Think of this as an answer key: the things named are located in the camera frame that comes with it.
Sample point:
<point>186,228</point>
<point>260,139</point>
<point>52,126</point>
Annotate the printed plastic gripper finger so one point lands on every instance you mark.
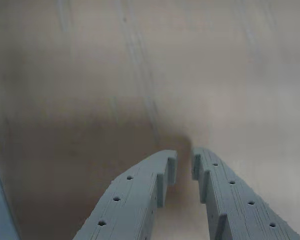
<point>235,207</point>
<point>130,205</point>

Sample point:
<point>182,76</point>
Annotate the white board edge frame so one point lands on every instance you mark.
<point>0,212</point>

